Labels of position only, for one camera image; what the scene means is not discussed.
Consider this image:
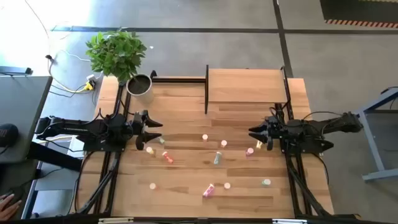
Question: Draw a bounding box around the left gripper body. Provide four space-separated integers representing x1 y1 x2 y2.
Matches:
132 109 150 151

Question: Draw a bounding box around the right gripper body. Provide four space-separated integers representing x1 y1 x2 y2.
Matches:
264 115 281 152

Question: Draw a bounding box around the white round plant pot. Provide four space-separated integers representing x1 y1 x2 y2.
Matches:
126 73 155 105

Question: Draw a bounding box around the white flat box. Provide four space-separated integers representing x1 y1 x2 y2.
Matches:
67 133 89 159

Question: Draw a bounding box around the green leafy plant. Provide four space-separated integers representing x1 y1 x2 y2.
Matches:
85 30 148 83

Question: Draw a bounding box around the black desk support beam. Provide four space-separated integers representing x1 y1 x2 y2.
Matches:
27 141 83 172

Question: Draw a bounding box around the grey desk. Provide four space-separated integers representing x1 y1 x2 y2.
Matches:
0 75 53 165

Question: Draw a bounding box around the black round pouch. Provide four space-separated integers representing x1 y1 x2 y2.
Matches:
0 123 19 148

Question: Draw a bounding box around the black mat orange striped edge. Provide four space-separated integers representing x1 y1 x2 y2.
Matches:
320 0 398 29

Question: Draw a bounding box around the person's hand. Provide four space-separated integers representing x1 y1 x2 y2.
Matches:
0 192 23 222

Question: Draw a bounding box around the black aluminium frame rail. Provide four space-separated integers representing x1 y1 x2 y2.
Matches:
277 102 332 218
74 81 133 216
18 213 398 224
149 70 206 84

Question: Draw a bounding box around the wooden shelf with black frame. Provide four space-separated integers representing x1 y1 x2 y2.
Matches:
204 64 295 115

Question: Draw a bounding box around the yellow extension cable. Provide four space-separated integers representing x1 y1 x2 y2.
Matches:
47 57 95 94

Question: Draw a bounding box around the silver metal bracket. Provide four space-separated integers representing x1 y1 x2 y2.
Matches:
272 218 308 224
98 217 135 224

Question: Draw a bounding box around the blue metal table frame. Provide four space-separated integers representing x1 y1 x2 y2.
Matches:
343 86 398 183

